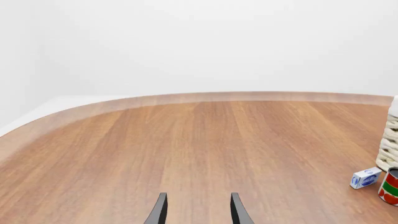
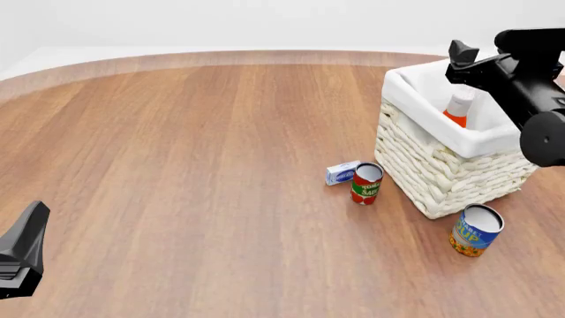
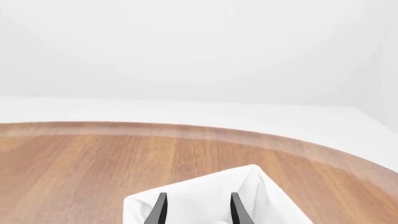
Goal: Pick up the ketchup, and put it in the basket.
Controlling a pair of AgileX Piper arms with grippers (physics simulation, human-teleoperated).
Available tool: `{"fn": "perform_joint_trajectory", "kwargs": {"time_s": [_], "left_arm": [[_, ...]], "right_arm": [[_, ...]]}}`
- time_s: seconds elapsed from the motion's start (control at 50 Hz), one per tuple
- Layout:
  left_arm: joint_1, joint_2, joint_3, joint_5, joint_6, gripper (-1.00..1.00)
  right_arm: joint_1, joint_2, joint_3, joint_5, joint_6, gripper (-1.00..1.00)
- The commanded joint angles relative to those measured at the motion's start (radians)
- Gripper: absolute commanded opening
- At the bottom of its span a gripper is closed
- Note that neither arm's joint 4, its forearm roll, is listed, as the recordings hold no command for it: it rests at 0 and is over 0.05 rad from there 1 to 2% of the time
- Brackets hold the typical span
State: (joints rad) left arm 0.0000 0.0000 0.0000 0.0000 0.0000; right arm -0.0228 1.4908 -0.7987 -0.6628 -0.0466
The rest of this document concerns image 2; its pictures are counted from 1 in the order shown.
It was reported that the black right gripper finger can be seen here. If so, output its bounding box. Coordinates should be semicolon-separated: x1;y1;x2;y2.
448;39;480;72

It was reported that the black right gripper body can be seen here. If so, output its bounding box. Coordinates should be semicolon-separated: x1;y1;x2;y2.
444;53;521;98

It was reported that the blue alphabet soup can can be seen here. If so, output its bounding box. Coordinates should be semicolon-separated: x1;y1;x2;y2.
448;202;505;259

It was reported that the red tomato sauce can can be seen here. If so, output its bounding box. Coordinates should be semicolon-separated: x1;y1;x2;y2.
350;161;385;207

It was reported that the red ketchup bottle white cap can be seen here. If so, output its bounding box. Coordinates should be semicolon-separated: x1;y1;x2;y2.
442;87;481;129

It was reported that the small blue white box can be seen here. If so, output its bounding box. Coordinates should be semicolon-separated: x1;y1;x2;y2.
325;159;363;187

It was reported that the white cloth basket liner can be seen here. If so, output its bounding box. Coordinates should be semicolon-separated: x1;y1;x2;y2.
381;58;524;159

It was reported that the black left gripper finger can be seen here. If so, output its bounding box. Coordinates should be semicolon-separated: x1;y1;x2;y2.
0;200;51;269

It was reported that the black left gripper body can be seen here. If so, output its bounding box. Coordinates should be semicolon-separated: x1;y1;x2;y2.
0;252;45;299

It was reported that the white woven basket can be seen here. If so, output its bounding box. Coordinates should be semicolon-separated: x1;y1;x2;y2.
373;58;541;220

